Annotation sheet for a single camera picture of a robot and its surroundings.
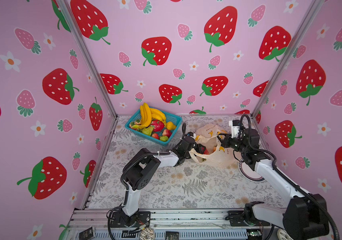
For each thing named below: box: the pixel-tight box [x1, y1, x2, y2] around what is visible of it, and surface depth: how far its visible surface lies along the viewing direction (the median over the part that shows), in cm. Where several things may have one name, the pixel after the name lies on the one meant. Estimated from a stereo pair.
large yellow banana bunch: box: [140, 102, 152, 128], surface depth 106 cm
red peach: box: [162, 129, 172, 138], surface depth 106 cm
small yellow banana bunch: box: [149, 108, 167, 124], surface depth 109 cm
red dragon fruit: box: [150, 119, 165, 132], surface depth 106 cm
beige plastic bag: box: [188, 124, 238, 168], surface depth 80 cm
